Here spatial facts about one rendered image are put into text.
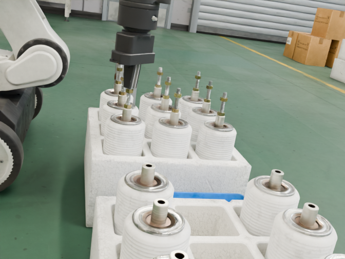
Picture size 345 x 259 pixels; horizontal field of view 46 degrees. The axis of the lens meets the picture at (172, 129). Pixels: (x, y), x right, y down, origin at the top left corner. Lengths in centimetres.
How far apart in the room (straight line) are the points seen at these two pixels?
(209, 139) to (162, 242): 49
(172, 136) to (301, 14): 593
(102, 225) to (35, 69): 62
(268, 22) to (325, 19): 194
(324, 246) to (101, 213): 36
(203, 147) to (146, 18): 35
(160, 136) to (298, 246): 46
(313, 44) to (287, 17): 211
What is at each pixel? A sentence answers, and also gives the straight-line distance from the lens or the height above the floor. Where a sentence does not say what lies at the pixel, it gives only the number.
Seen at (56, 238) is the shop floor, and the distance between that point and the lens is 98.
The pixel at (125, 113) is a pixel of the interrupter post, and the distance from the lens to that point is 96.
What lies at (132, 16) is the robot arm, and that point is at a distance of 89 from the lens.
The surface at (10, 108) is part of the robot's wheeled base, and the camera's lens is 117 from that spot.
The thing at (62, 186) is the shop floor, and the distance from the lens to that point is 119.
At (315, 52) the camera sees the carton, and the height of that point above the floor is 15.
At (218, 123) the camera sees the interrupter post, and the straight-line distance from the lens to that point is 102.
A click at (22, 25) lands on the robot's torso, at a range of 123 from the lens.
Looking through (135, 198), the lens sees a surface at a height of 24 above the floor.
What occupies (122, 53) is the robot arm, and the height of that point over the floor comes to 42.
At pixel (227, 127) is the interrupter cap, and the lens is 104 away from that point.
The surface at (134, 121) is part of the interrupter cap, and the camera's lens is 97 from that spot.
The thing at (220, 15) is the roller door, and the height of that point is 30.
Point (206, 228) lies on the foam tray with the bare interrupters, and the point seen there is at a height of 13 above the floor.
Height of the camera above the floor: 56
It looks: 19 degrees down
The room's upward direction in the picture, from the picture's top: 9 degrees clockwise
